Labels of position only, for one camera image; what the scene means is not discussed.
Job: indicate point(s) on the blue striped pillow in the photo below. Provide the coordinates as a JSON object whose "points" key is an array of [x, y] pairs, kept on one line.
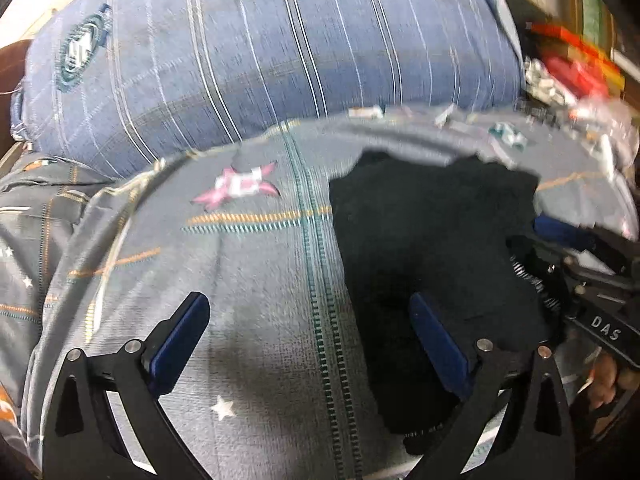
{"points": [[275, 45]]}

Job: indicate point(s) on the person's right hand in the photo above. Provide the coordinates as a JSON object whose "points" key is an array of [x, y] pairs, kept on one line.
{"points": [[602, 377]]}

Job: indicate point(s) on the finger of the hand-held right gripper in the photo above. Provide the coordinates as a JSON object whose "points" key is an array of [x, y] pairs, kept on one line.
{"points": [[557, 232]]}

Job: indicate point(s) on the grey printed bed sheet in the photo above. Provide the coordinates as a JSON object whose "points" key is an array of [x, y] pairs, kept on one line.
{"points": [[250, 280]]}

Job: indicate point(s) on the white silver wrapper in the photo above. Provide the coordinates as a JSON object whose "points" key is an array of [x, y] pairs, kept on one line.
{"points": [[545, 85]]}

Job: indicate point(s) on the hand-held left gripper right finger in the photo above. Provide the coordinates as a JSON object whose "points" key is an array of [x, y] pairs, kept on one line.
{"points": [[440, 345]]}

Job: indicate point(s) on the red packets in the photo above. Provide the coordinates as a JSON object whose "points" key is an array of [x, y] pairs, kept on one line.
{"points": [[575, 67]]}

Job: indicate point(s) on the framed wall picture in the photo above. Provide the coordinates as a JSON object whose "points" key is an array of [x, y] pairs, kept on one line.
{"points": [[595, 15]]}

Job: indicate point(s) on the black pants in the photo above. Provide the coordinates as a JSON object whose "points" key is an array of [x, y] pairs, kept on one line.
{"points": [[425, 240]]}

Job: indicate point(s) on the brown headboard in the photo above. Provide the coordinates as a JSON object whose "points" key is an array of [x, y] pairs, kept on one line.
{"points": [[12, 67]]}

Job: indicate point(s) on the clear plastic bag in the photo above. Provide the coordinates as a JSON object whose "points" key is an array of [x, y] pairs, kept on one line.
{"points": [[612, 145]]}

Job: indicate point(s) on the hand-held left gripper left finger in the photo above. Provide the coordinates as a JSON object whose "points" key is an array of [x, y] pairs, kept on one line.
{"points": [[177, 345]]}

